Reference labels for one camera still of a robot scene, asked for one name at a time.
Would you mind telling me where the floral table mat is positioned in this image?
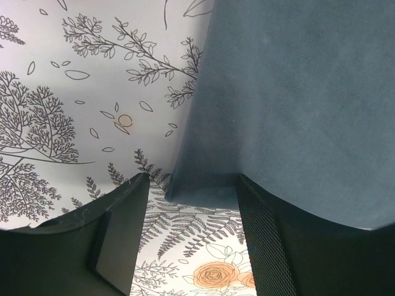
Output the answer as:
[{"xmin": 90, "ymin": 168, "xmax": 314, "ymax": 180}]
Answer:
[{"xmin": 1, "ymin": 1, "xmax": 256, "ymax": 295}]

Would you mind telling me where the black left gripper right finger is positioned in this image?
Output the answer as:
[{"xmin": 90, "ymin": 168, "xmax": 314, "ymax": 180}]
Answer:
[{"xmin": 235, "ymin": 175, "xmax": 394, "ymax": 296}]

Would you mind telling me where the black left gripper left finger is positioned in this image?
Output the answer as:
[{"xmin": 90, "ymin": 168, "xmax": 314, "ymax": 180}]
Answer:
[{"xmin": 1, "ymin": 173, "xmax": 150, "ymax": 295}]

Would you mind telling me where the blue-grey t shirt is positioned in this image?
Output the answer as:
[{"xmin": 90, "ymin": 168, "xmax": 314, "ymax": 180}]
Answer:
[{"xmin": 166, "ymin": 1, "xmax": 394, "ymax": 228}]

